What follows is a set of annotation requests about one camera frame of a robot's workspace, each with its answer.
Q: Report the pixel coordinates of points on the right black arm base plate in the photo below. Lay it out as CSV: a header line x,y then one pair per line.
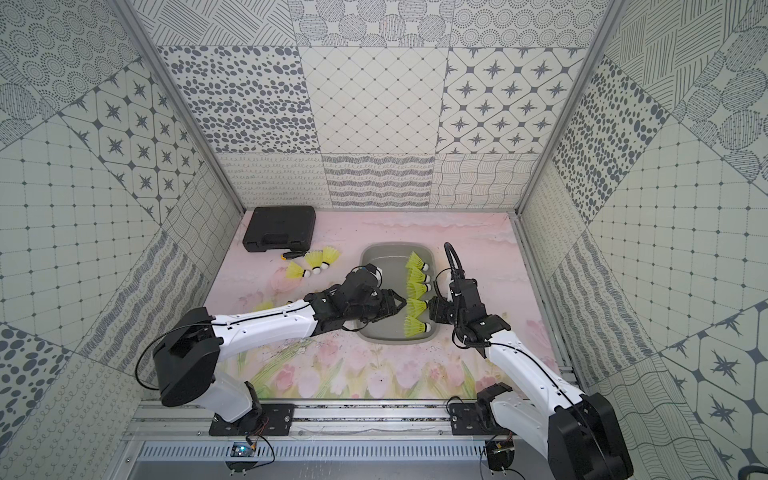
x,y
476,418

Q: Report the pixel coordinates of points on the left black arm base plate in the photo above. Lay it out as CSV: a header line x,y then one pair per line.
x,y
272,419

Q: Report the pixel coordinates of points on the aluminium mounting rail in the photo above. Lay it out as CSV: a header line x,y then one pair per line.
x,y
311,420

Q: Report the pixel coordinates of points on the black plastic tool case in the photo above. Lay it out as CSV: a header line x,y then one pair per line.
x,y
280,227

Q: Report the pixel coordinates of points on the grey plastic storage box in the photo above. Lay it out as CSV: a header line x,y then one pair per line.
x,y
391,259

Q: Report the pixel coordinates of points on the small green circuit board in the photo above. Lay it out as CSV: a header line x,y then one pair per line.
x,y
242,450

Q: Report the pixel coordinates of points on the yellow shuttlecock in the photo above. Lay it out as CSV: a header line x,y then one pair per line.
x,y
314,260
296,271
329,256
417,276
415,262
415,307
266,305
417,290
413,327

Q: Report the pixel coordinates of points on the white perforated cable duct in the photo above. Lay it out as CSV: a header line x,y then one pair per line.
x,y
419,450

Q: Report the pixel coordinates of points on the pink floral table mat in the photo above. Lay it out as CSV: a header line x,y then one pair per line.
x,y
343,365

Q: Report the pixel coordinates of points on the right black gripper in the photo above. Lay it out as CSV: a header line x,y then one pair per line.
x,y
438,309

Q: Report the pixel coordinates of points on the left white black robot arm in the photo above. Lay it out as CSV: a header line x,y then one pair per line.
x,y
186,358

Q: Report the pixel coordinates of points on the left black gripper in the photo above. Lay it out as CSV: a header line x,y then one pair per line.
x,y
383,302

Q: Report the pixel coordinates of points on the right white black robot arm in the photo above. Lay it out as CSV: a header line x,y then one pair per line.
x,y
578,434

